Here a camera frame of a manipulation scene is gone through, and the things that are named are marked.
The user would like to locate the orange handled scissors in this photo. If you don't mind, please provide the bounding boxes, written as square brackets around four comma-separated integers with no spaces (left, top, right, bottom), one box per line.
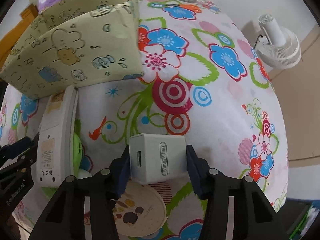
[153,2,202,13]

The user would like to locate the small white charger cube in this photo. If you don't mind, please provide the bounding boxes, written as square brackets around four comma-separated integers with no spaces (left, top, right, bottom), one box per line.
[129,134,187,185]

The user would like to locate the green perforated panda case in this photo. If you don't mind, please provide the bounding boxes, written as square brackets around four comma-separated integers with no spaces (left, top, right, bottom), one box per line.
[42,119,83,199]

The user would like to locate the yellow patterned cardboard box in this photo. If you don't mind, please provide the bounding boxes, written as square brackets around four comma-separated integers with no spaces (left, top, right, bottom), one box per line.
[1,0,143,100]

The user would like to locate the white clip fan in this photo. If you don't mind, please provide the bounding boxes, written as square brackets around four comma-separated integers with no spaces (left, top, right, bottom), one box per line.
[254,14,302,69]

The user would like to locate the white oval mouse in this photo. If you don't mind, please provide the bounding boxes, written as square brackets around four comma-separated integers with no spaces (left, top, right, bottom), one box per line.
[77,168,92,179]

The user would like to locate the round beige hedgehog mirror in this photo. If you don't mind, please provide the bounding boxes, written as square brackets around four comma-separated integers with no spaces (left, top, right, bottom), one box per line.
[112,181,167,237]

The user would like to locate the wooden chair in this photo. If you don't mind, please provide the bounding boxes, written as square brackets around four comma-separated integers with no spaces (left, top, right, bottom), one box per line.
[0,4,38,67]

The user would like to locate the floral tablecloth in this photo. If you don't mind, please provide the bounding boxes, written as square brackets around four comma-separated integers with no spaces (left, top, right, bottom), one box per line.
[75,0,289,210]

